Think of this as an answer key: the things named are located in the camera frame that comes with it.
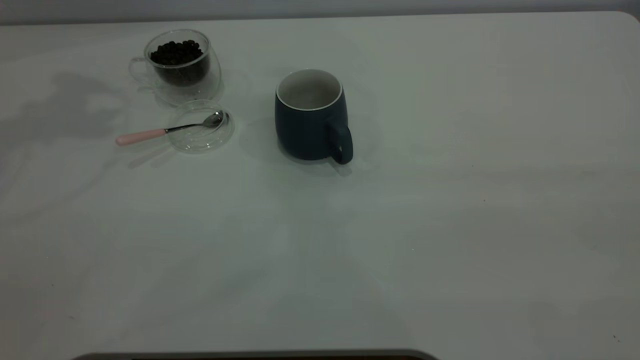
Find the dark grey ceramic mug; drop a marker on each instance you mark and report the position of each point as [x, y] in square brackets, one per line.
[305, 135]

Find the clear double wall glass cup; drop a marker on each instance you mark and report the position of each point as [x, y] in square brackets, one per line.
[192, 92]

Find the clear glass saucer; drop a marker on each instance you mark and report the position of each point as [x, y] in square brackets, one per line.
[202, 142]

